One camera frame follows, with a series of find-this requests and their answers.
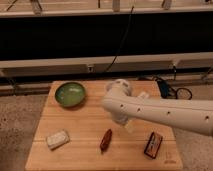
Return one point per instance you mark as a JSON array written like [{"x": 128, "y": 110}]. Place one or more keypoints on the white sponge block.
[{"x": 57, "y": 139}]

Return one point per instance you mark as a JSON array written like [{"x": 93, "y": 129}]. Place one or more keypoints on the green ceramic bowl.
[{"x": 70, "y": 94}]

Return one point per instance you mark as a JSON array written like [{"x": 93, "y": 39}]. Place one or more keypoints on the wooden board table top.
[{"x": 86, "y": 126}]

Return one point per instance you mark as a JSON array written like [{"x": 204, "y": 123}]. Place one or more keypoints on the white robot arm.
[{"x": 191, "y": 115}]

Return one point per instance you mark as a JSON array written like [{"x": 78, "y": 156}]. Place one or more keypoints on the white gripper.
[{"x": 129, "y": 127}]

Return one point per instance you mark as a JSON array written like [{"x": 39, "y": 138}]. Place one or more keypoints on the white plastic bottle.
[{"x": 144, "y": 95}]

